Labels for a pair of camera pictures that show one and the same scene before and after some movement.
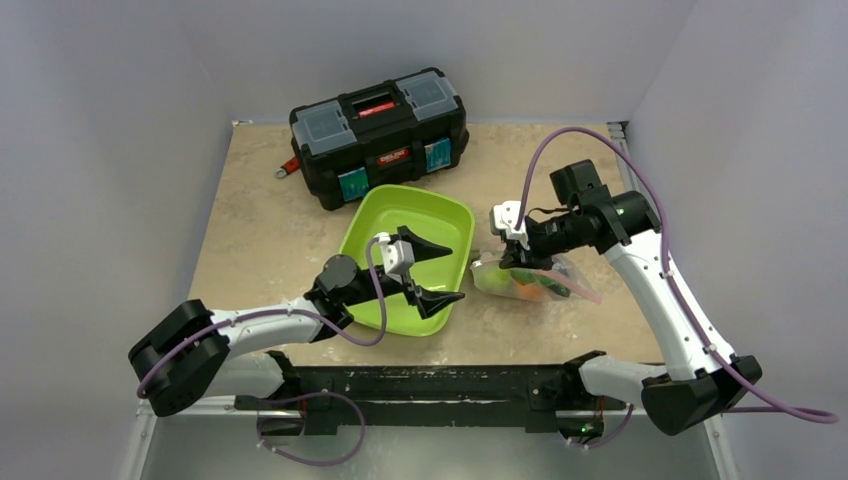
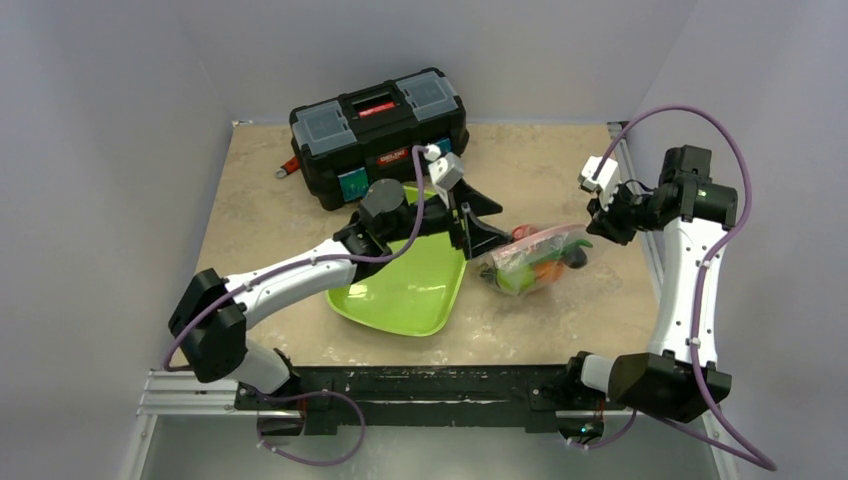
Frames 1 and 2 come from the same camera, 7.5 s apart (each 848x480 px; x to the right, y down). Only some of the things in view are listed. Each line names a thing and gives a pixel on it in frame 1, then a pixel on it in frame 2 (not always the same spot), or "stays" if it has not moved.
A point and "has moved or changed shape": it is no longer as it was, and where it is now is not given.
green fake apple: x=497 y=279 to x=518 y=281
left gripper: x=425 y=300 to x=476 y=237
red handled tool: x=289 y=167 stays
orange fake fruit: x=533 y=292 to x=549 y=271
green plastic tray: x=381 y=210 stays
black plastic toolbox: x=378 y=135 stays
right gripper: x=530 y=244 to x=610 y=224
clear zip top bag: x=563 y=282 has moved or changed shape
